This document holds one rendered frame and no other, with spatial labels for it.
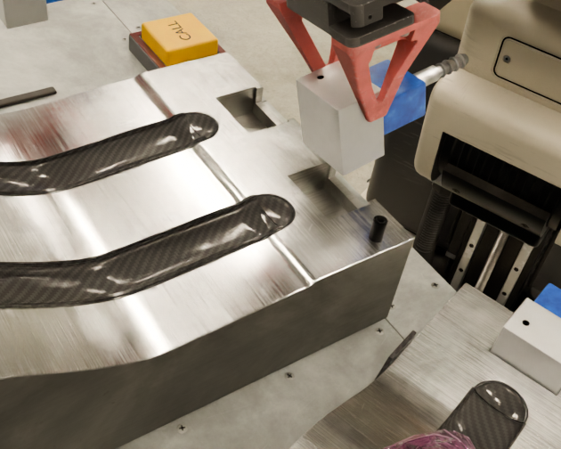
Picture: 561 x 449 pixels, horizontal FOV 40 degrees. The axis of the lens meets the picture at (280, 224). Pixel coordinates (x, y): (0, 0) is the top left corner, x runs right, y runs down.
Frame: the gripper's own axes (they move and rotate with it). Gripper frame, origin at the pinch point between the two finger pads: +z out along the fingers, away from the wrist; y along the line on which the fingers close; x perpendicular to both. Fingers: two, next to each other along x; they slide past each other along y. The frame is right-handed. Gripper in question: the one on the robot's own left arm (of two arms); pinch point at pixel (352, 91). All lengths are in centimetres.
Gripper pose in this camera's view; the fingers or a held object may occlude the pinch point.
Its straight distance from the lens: 52.8
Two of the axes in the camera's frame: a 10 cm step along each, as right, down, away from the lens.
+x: 8.4, -4.2, 3.4
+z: 0.9, 7.3, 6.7
